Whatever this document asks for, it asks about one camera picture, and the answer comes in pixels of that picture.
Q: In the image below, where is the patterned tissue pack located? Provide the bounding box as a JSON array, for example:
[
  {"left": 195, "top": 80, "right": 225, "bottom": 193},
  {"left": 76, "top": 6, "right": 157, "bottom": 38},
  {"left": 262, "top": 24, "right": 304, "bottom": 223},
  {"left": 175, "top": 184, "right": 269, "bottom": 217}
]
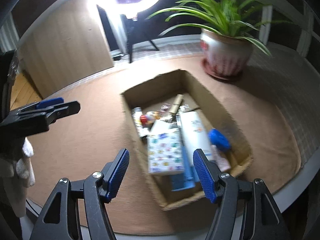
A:
[{"left": 147, "top": 120, "right": 184, "bottom": 176}]

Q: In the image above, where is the cream patterned stick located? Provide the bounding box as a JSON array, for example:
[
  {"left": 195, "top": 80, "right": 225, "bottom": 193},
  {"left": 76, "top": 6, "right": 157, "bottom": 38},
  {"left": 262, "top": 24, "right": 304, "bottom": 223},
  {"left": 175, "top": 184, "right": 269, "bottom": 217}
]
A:
[{"left": 131, "top": 107, "right": 149, "bottom": 138}]

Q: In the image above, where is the red yellow small toy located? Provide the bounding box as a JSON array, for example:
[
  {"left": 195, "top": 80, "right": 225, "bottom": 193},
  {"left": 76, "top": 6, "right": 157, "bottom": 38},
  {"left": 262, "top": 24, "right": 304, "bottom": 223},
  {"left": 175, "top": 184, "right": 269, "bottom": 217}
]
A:
[{"left": 139, "top": 111, "right": 161, "bottom": 128}]

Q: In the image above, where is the green spider plant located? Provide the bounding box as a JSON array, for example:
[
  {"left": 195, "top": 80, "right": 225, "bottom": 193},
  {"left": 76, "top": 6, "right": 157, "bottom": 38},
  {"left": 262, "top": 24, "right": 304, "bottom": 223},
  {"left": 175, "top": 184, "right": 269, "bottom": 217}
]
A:
[{"left": 147, "top": 0, "right": 293, "bottom": 56}]

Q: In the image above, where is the gold rectangular bar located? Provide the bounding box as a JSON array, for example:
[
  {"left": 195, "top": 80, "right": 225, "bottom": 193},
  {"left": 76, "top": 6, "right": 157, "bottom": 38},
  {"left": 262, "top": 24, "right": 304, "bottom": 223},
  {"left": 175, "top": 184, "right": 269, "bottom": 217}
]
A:
[{"left": 169, "top": 94, "right": 183, "bottom": 115}]

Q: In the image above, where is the wooden headboard panel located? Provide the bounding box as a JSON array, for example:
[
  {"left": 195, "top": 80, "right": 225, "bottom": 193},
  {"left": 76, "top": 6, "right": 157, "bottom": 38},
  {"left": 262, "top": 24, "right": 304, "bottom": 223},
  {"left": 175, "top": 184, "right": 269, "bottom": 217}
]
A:
[{"left": 18, "top": 0, "right": 114, "bottom": 98}]

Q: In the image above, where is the white red flower pot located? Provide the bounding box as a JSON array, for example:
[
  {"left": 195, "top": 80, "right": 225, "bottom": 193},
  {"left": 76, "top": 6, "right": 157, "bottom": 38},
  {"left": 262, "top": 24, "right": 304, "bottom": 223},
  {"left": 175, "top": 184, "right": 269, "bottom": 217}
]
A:
[{"left": 200, "top": 29, "right": 253, "bottom": 81}]

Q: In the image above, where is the small pink bottle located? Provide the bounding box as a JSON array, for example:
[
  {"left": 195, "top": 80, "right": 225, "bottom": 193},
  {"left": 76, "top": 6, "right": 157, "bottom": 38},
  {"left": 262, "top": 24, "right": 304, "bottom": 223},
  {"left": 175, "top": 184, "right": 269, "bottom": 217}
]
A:
[{"left": 211, "top": 145, "right": 231, "bottom": 172}]

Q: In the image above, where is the black tripod stand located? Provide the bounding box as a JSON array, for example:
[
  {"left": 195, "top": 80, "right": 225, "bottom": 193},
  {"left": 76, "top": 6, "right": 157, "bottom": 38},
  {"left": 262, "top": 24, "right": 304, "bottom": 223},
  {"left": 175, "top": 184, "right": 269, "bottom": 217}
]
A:
[{"left": 120, "top": 14, "right": 160, "bottom": 63}]

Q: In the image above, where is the brown cardboard box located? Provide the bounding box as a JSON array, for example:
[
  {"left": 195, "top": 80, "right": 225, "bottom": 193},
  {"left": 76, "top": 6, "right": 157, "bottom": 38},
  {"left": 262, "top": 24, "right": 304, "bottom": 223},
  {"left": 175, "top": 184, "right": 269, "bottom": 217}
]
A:
[{"left": 122, "top": 69, "right": 253, "bottom": 211}]

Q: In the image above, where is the blue round tape measure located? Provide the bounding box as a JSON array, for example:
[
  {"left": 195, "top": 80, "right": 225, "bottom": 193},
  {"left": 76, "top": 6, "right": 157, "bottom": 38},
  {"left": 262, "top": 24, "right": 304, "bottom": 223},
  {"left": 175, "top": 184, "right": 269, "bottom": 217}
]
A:
[{"left": 208, "top": 128, "right": 231, "bottom": 152}]

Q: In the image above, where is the large cream lotion tube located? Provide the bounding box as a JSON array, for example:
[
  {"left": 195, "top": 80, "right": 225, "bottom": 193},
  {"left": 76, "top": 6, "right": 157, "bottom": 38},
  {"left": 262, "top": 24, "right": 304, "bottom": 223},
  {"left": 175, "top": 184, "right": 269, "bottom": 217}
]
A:
[{"left": 180, "top": 111, "right": 213, "bottom": 166}]

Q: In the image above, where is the left white gloved hand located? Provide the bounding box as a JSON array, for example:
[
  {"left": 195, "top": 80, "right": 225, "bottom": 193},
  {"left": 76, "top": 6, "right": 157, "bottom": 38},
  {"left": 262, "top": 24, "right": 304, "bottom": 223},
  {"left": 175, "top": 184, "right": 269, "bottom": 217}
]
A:
[{"left": 1, "top": 137, "right": 35, "bottom": 218}]

